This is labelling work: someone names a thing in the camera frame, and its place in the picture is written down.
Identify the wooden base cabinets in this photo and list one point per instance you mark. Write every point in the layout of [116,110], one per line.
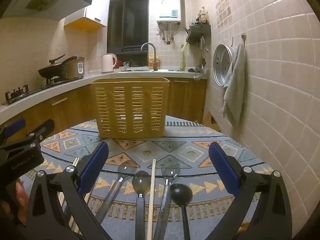
[65,110]

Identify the pale green bottle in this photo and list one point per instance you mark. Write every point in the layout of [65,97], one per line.
[183,60]

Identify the decorative bottle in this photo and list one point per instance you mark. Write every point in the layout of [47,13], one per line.
[202,15]

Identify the metal wall hook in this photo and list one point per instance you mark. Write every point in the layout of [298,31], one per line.
[243,37]

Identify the red cup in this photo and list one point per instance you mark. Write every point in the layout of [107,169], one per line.
[119,63]

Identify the steel range hood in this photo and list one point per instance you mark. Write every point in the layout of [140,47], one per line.
[50,2]

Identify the yellow slotted utensil basket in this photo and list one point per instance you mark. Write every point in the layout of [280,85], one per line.
[130,105]

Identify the hanging metal ladle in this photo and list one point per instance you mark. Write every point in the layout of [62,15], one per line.
[202,55]

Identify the clear plastic spoon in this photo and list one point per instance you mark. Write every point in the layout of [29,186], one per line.
[125,170]
[170,173]

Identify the person's left hand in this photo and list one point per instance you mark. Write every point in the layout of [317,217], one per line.
[21,197]

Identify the white wall cabinet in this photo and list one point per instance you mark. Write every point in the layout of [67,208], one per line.
[95,2]

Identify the white electric kettle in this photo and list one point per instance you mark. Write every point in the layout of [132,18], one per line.
[107,63]

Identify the wooden chopstick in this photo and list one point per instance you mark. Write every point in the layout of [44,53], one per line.
[74,162]
[151,192]

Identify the dark kitchen window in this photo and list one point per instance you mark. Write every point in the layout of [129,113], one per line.
[127,22]

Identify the white kitchen countertop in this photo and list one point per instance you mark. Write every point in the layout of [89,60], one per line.
[100,76]

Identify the blue patterned tablecloth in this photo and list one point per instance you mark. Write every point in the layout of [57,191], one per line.
[175,155]

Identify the white water heater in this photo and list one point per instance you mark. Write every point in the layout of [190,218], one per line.
[167,5]

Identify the black round spoon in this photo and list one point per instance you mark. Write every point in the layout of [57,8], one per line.
[181,193]

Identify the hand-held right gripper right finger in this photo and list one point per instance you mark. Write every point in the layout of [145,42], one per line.
[225,170]

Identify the steel kitchen faucet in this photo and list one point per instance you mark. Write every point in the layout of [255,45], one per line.
[155,57]

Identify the brown rice cooker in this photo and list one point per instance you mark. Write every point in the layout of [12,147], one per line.
[73,68]

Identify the round metal steamer tray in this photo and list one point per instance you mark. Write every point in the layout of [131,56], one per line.
[221,65]

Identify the grey hanging towel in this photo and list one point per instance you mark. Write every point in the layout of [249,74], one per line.
[236,87]

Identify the dark wall shelf rack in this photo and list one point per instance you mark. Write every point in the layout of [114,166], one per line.
[197,33]

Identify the dark translucent spoon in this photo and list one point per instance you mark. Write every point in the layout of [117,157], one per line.
[141,183]

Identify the yellow bottle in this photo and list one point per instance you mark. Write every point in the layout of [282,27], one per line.
[151,61]

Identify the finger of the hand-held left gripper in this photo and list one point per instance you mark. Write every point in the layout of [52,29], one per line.
[15,126]
[40,131]

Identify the black wok with lid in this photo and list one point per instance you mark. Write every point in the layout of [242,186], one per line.
[52,72]

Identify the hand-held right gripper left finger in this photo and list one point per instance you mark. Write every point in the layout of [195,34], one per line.
[93,166]

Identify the black gas stove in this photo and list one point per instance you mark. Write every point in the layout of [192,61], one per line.
[17,93]

